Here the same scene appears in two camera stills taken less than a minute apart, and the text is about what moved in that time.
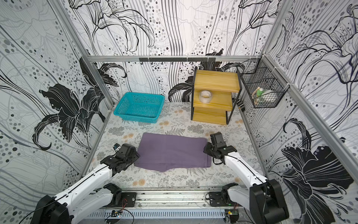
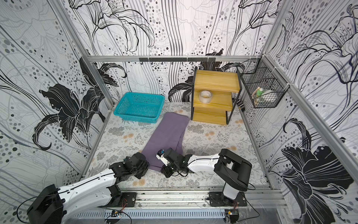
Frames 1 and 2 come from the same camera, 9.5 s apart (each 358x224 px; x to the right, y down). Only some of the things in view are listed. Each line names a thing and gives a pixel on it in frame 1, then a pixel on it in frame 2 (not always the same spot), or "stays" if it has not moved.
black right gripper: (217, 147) to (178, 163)
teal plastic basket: (144, 107) stays
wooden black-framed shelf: (215, 96) stays
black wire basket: (264, 84) stays
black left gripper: (135, 156) to (146, 165)
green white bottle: (259, 92) stays
